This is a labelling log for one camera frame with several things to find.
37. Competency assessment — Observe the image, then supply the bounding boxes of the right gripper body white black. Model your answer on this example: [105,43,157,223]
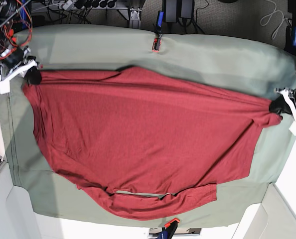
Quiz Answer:
[0,46,40,81]

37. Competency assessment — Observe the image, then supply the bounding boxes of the orange clamp top left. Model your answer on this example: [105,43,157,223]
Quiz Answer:
[7,28,16,44]

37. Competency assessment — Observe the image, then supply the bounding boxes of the orange clamp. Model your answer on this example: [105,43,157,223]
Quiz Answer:
[7,28,16,44]
[157,218,180,239]

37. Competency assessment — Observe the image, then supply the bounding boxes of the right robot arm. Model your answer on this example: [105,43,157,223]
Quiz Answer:
[0,0,42,85]

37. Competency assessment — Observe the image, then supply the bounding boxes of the red T-shirt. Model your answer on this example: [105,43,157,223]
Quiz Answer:
[23,67,282,221]

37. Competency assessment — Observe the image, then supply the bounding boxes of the black power adapters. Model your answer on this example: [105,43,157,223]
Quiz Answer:
[162,0,194,23]

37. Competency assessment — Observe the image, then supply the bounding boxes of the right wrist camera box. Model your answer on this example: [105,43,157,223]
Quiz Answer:
[0,80,10,95]

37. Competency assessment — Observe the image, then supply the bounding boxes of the white power strip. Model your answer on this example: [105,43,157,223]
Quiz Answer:
[51,0,75,10]

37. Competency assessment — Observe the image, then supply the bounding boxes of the orange clamp bottom centre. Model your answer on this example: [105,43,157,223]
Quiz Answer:
[157,218,180,239]

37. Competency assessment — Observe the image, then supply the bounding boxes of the aluminium table leg bracket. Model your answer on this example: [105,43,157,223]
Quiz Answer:
[129,9,141,29]

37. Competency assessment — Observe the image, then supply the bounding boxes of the grey coiled cable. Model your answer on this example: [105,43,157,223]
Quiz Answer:
[259,0,290,40]

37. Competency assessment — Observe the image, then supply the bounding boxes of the green table cloth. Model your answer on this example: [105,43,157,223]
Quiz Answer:
[0,25,296,228]

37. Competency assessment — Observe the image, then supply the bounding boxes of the blue clamp top centre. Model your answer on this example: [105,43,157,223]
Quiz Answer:
[152,10,164,52]

